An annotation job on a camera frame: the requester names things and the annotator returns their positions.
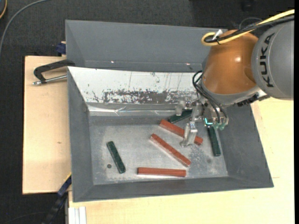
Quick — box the dark green flat block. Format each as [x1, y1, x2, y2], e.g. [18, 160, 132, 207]
[106, 140, 127, 174]
[207, 126, 222, 157]
[167, 110, 193, 124]

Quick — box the pale cardboard board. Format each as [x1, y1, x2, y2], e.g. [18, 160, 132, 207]
[22, 56, 72, 195]

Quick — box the grey metal bin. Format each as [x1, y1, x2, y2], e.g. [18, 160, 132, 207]
[64, 19, 274, 203]

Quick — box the red-brown flat block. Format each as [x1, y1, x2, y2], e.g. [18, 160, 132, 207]
[137, 167, 187, 178]
[159, 119, 204, 146]
[149, 133, 192, 168]

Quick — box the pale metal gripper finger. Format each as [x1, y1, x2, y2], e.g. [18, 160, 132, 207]
[179, 122, 199, 148]
[175, 100, 190, 116]

